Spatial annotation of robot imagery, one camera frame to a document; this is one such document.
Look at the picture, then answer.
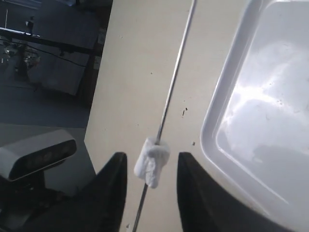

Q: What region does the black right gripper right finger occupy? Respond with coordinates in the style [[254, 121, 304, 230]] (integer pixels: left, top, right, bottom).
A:
[[176, 152, 297, 232]]

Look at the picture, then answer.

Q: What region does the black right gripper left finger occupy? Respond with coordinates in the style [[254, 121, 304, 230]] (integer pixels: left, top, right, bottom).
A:
[[48, 152, 127, 232]]

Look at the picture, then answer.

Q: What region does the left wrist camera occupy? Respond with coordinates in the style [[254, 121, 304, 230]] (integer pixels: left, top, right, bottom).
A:
[[0, 130, 77, 190]]

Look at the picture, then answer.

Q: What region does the thin metal skewer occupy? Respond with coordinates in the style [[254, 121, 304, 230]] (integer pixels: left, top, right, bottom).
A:
[[131, 0, 196, 232]]

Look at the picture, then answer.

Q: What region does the white plastic tray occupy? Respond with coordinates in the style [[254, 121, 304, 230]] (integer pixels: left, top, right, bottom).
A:
[[200, 0, 309, 232]]

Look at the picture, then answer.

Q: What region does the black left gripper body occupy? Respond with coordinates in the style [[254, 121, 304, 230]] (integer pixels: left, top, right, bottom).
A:
[[0, 178, 97, 232]]

